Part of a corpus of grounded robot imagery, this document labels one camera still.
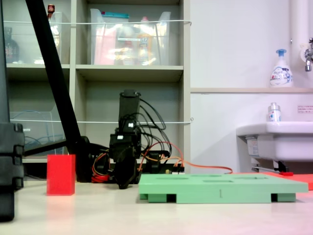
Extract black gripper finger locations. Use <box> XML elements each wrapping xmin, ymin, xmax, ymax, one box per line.
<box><xmin>113</xmin><ymin>158</ymin><xmax>126</xmax><ymax>189</ymax></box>
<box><xmin>124</xmin><ymin>155</ymin><xmax>138</xmax><ymax>188</ymax></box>

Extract red square block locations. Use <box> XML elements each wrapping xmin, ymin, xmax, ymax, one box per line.
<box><xmin>46</xmin><ymin>154</ymin><xmax>76</xmax><ymax>196</ymax></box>

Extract green shape sorter board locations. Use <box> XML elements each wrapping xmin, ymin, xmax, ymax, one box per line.
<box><xmin>138</xmin><ymin>172</ymin><xmax>309</xmax><ymax>204</ymax></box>

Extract beige shelf unit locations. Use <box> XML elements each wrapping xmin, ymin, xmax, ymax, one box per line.
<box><xmin>0</xmin><ymin>0</ymin><xmax>192</xmax><ymax>183</ymax></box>

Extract black tripod brace bar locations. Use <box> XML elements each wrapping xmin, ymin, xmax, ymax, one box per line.
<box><xmin>23</xmin><ymin>140</ymin><xmax>69</xmax><ymax>157</ymax></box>

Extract orange bottle pink cap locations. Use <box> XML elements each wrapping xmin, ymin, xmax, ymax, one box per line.
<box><xmin>137</xmin><ymin>16</ymin><xmax>155</xmax><ymax>66</ymax></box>

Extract large clear storage bin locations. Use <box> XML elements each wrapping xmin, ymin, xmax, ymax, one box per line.
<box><xmin>89</xmin><ymin>8</ymin><xmax>172</xmax><ymax>66</ymax></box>

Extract bag with blue top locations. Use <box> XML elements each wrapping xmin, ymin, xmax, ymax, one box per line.
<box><xmin>94</xmin><ymin>12</ymin><xmax>130</xmax><ymax>66</ymax></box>

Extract notched black tripod leg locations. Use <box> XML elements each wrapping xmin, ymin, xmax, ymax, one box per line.
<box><xmin>0</xmin><ymin>0</ymin><xmax>25</xmax><ymax>222</ymax></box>

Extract dark round bottle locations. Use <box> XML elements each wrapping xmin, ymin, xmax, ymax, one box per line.
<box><xmin>3</xmin><ymin>26</ymin><xmax>20</xmax><ymax>64</ymax></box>

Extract small clear sanitizer bottle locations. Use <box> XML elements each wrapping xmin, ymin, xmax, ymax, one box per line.
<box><xmin>268</xmin><ymin>102</ymin><xmax>282</xmax><ymax>122</ymax></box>

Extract white sink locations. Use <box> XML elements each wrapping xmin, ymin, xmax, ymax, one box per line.
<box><xmin>236</xmin><ymin>121</ymin><xmax>313</xmax><ymax>163</ymax></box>

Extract bottle with red cap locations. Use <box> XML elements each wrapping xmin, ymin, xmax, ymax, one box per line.
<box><xmin>47</xmin><ymin>3</ymin><xmax>56</xmax><ymax>22</ymax></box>

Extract white foam soap pump bottle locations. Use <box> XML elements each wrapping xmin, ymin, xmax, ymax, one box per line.
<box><xmin>269</xmin><ymin>48</ymin><xmax>294</xmax><ymax>88</ymax></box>

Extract metal faucet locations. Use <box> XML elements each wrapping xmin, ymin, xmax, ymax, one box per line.
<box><xmin>300</xmin><ymin>38</ymin><xmax>313</xmax><ymax>72</ymax></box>

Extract black gripper wire bundle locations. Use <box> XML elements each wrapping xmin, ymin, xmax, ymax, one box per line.
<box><xmin>136</xmin><ymin>127</ymin><xmax>173</xmax><ymax>160</ymax></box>

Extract black elbow wire bundle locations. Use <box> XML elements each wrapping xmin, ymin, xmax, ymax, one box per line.
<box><xmin>136</xmin><ymin>97</ymin><xmax>167</xmax><ymax>130</ymax></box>

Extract thin orange wire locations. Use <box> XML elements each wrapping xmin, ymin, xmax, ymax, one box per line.
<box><xmin>138</xmin><ymin>141</ymin><xmax>233</xmax><ymax>174</ymax></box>

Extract clear bin with blue cables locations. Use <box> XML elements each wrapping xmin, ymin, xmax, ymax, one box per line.
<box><xmin>9</xmin><ymin>105</ymin><xmax>68</xmax><ymax>159</ymax></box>

